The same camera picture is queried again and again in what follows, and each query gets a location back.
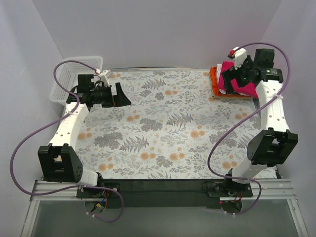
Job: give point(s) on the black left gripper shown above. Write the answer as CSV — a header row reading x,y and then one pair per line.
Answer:
x,y
115,96

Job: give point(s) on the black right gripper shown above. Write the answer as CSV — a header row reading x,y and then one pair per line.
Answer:
x,y
237,74

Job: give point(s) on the magenta t shirt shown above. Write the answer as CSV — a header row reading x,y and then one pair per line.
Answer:
x,y
250,90

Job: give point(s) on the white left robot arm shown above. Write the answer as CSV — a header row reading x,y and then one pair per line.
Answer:
x,y
59,160

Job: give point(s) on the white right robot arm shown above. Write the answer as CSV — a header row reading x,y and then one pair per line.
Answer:
x,y
274,143

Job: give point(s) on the white printed folded t shirt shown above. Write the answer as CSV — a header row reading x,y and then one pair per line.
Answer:
x,y
220,68

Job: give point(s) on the orange folded t shirt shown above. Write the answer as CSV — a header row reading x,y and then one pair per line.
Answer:
x,y
214,82

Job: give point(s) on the white plastic basket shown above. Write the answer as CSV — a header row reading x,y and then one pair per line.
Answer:
x,y
67,75

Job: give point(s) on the floral table mat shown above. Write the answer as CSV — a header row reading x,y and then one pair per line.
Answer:
x,y
173,129

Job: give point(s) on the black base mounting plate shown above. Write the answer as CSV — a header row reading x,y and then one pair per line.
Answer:
x,y
165,192

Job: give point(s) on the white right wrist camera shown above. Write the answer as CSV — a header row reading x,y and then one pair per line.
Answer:
x,y
239,55

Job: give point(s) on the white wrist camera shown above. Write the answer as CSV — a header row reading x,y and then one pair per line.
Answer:
x,y
105,76
239,55

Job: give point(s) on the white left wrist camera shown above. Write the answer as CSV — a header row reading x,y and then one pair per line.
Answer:
x,y
105,76

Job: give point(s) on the aluminium frame rail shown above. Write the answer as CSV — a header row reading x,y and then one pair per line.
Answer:
x,y
272,189

